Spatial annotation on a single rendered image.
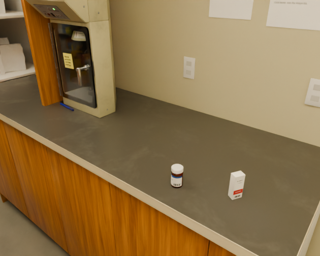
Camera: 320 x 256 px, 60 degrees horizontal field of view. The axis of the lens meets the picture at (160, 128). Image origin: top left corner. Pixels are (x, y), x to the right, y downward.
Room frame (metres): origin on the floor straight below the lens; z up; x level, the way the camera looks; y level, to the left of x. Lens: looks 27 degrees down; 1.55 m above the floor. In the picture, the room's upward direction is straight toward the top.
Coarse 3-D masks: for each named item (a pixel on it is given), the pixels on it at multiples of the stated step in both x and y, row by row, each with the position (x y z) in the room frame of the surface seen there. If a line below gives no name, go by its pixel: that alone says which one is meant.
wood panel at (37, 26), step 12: (24, 0) 1.48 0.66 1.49; (24, 12) 1.49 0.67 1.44; (36, 12) 1.52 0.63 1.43; (36, 24) 1.51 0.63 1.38; (36, 36) 1.50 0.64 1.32; (48, 36) 1.56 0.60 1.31; (36, 48) 1.49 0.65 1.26; (48, 48) 1.55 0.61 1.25; (36, 60) 1.48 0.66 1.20; (48, 60) 1.54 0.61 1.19; (36, 72) 1.49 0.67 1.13; (48, 72) 1.53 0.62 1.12; (48, 84) 1.52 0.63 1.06; (48, 96) 1.51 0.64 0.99; (60, 96) 1.57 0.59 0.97
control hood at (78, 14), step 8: (32, 0) 1.39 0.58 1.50; (40, 0) 1.35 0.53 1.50; (48, 0) 1.31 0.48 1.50; (56, 0) 1.27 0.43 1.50; (64, 0) 1.23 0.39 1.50; (72, 0) 1.26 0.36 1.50; (80, 0) 1.29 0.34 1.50; (64, 8) 1.29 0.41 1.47; (72, 8) 1.26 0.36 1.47; (80, 8) 1.29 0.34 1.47; (72, 16) 1.32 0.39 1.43; (80, 16) 1.28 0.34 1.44; (88, 16) 1.32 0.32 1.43
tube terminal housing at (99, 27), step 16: (96, 0) 1.36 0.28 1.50; (96, 16) 1.35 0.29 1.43; (96, 32) 1.34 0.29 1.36; (96, 48) 1.34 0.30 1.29; (112, 48) 1.58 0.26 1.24; (96, 64) 1.33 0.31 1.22; (112, 64) 1.47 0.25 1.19; (96, 80) 1.32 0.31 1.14; (112, 80) 1.40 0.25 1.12; (96, 96) 1.33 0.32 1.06; (112, 96) 1.40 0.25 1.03; (96, 112) 1.34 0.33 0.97; (112, 112) 1.39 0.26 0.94
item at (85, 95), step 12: (60, 24) 1.44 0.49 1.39; (60, 36) 1.45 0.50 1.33; (72, 36) 1.39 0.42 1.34; (84, 36) 1.33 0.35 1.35; (60, 48) 1.46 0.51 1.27; (72, 48) 1.40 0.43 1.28; (84, 48) 1.34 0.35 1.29; (60, 60) 1.47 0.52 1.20; (84, 60) 1.34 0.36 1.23; (60, 72) 1.49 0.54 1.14; (72, 72) 1.42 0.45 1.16; (84, 72) 1.35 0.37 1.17; (72, 84) 1.43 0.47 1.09; (84, 84) 1.36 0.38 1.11; (72, 96) 1.44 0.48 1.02; (84, 96) 1.37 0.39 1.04
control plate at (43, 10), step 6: (36, 6) 1.43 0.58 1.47; (42, 6) 1.39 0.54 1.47; (48, 6) 1.35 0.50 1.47; (54, 6) 1.32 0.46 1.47; (42, 12) 1.45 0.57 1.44; (48, 12) 1.41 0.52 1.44; (54, 12) 1.38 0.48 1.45; (60, 12) 1.34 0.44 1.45; (60, 18) 1.40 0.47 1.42; (66, 18) 1.37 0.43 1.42
